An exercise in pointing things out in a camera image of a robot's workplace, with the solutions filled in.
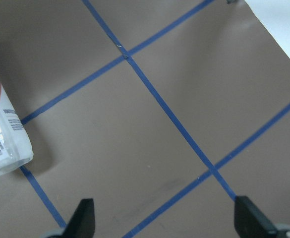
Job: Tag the clear tennis ball can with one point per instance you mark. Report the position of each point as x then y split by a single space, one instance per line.
15 146

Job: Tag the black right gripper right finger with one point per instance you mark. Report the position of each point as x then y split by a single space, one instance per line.
250 222

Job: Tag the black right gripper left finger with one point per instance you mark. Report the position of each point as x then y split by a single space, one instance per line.
82 223

